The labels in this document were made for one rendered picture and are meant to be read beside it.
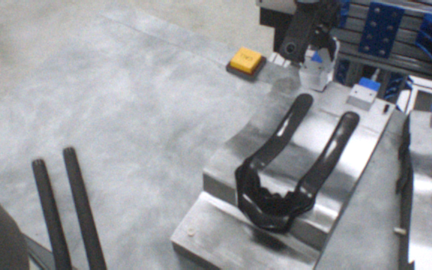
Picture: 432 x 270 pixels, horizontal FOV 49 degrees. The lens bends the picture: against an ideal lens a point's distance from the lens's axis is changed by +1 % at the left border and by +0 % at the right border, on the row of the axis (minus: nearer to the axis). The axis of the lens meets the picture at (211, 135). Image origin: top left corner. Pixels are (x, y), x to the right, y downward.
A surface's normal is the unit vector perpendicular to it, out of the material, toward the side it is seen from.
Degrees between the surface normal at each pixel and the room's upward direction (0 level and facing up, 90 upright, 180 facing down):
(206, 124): 0
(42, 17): 0
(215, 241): 0
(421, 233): 12
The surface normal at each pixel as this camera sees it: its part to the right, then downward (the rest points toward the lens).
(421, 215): -0.13, -0.35
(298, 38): -0.49, -0.11
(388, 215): -0.06, -0.59
